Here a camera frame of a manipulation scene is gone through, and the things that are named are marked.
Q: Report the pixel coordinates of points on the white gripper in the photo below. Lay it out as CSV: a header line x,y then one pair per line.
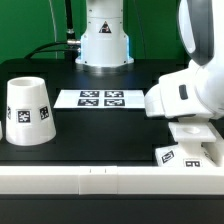
x,y
175,96

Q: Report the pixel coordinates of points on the white lamp base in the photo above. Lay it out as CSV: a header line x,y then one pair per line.
x,y
198,144

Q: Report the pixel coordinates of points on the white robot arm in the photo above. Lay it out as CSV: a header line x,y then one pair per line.
x,y
197,90

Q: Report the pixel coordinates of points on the white lamp shade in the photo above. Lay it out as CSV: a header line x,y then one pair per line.
x,y
29,120

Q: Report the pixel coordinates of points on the white marker sheet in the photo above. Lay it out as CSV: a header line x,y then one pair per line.
x,y
100,99

